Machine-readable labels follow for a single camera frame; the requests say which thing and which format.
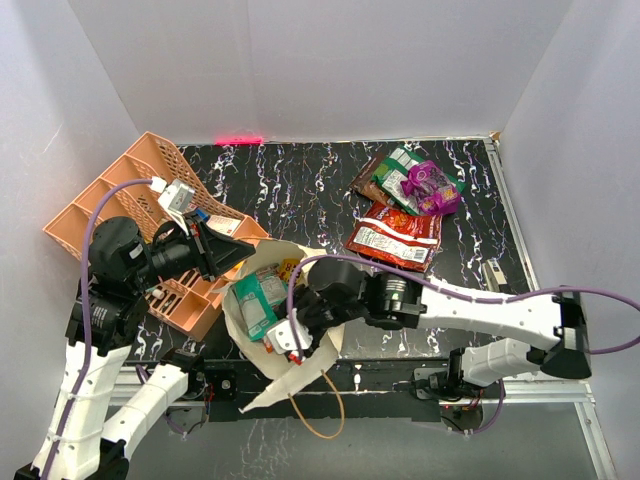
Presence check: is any purple snack bag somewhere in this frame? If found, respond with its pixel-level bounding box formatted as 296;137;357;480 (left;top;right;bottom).
400;161;465;216

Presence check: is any brown paper bag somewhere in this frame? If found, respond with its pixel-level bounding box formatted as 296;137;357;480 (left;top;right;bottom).
222;239;345;416

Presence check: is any pink compartment tray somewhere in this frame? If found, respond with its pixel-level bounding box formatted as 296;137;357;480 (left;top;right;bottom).
144;212;271;343

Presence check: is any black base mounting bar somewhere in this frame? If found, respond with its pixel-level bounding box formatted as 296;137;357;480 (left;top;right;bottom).
199;357;506;424

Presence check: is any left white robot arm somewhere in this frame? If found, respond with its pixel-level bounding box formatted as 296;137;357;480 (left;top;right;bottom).
15;213;255;479

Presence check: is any aluminium frame rail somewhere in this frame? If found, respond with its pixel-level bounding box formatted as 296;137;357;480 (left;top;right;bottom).
484;132;617;479

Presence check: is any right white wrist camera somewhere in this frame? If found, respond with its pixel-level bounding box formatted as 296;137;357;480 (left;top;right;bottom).
265;319;313;364

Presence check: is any red snack packet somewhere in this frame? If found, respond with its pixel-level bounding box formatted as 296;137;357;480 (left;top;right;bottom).
344;202;442;273

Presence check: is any yellow M&M candy bag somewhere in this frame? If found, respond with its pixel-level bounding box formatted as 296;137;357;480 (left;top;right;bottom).
278;258;300;285

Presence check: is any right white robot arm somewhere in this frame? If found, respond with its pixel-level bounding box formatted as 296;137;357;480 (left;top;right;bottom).
282;255;592;400

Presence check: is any teal snack packet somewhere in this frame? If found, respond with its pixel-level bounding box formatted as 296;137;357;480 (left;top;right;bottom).
233;269;287;341

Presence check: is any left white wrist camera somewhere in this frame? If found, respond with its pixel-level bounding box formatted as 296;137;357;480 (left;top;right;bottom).
150;176;195;233

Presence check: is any brown kettle chips bag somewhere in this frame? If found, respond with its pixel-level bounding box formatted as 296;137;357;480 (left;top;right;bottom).
349;152;394;207

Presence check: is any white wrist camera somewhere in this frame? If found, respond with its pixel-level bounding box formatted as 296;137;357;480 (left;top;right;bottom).
150;176;195;233
265;319;313;364

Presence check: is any green snack bag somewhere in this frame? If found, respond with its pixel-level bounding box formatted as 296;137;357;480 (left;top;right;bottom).
372;145;467;217

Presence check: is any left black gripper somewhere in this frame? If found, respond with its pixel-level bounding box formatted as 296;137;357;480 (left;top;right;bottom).
129;209;256;289

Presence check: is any small blue box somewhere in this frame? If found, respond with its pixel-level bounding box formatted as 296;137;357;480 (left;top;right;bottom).
195;209;209;221

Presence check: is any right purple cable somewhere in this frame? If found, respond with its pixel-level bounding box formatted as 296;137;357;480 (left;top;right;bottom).
287;254;640;362

